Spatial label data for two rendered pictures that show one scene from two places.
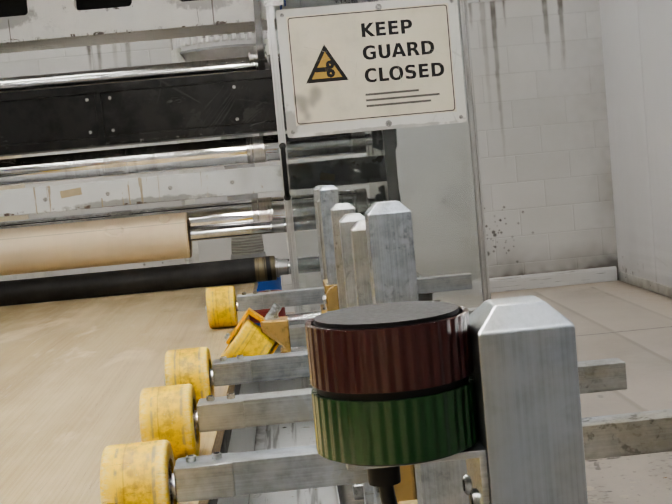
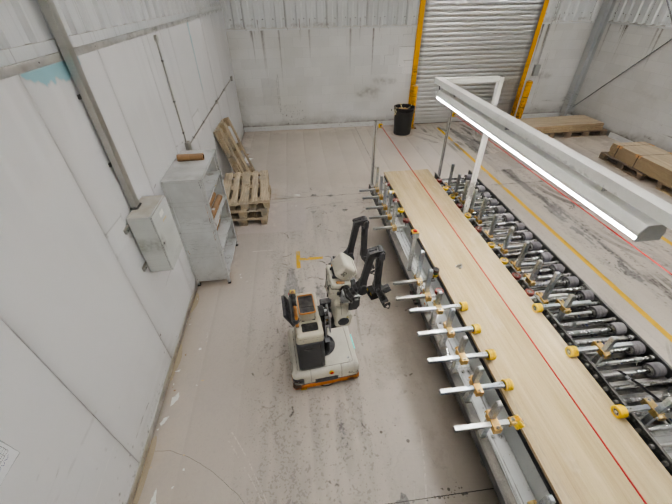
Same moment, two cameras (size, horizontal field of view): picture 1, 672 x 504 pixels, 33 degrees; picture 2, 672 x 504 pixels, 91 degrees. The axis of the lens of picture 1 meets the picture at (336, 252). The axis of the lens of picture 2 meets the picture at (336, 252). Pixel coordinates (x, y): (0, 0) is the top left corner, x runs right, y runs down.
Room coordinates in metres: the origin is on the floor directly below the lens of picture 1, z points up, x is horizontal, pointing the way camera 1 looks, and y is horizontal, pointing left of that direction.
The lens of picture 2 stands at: (2.62, -1.08, 3.15)
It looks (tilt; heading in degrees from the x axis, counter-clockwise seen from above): 38 degrees down; 176
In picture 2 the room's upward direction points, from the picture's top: 1 degrees counter-clockwise
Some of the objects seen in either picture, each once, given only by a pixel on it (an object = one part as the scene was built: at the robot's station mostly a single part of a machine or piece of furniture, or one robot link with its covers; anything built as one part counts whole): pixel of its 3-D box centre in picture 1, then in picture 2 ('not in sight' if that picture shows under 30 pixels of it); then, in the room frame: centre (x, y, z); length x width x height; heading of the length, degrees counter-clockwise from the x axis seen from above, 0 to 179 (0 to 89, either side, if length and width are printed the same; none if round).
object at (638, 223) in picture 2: not in sight; (504, 135); (0.39, 0.27, 2.34); 2.40 x 0.12 x 0.08; 2
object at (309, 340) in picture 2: not in sight; (310, 327); (0.52, -1.19, 0.59); 0.55 x 0.34 x 0.83; 7
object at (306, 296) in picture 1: (345, 291); not in sight; (2.20, -0.01, 0.95); 0.50 x 0.04 x 0.04; 92
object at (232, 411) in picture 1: (395, 393); (459, 357); (1.20, -0.05, 0.95); 0.50 x 0.04 x 0.04; 92
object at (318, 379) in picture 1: (389, 345); not in sight; (0.41, -0.02, 1.14); 0.06 x 0.06 x 0.02
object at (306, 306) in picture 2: not in sight; (306, 307); (0.52, -1.21, 0.87); 0.23 x 0.15 x 0.11; 7
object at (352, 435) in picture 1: (394, 412); not in sight; (0.41, -0.02, 1.11); 0.06 x 0.06 x 0.02
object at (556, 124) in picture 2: not in sight; (552, 124); (-6.12, 5.45, 0.23); 2.41 x 0.77 x 0.17; 94
